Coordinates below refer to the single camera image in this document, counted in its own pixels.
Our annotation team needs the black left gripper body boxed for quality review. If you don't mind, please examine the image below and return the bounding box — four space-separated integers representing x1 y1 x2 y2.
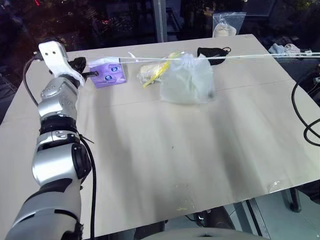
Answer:
67 56 88 79

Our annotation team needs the white drawstring cord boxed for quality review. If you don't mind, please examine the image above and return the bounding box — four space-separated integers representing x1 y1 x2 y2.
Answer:
197 51 320 62
118 56 187 63

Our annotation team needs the translucent white drawstring bag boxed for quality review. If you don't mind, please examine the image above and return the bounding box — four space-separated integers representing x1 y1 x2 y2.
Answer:
159 52 217 105

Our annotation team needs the clear bag with yellow zip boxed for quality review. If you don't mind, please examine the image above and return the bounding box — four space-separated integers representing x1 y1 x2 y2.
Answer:
128 49 188 89

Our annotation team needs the clear zip bag with cream item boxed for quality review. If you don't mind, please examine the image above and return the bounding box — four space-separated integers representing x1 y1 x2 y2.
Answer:
212 11 247 38

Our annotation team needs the purple tissue pack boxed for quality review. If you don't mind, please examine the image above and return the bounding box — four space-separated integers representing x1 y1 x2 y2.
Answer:
88 56 129 89

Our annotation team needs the black face mask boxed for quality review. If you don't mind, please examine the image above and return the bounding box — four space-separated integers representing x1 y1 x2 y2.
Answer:
196 45 232 67

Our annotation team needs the pale blue cloth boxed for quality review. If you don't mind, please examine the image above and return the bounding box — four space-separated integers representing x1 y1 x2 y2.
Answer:
268 42 286 54

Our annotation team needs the dark rounded shape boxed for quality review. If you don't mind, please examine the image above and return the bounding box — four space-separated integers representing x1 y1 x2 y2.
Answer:
196 209 237 232

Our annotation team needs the beige cloth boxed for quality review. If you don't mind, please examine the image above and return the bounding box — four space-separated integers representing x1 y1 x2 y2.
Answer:
283 43 301 54

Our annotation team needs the black table leg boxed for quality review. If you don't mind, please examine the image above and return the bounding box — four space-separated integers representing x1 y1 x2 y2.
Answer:
282 187 303 214

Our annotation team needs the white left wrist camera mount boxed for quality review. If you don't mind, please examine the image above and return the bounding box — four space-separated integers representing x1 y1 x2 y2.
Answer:
37 41 86 87

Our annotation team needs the grey metal post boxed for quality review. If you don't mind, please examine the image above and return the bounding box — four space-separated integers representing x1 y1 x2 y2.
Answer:
154 0 168 43

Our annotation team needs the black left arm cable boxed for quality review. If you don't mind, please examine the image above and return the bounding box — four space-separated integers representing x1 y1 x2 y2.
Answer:
22 56 98 240

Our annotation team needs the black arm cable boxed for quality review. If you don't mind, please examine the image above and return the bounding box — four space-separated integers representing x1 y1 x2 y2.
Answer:
292 69 320 146
22 56 98 240

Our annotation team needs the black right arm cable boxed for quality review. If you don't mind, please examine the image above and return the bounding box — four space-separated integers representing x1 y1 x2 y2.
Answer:
292 69 320 146

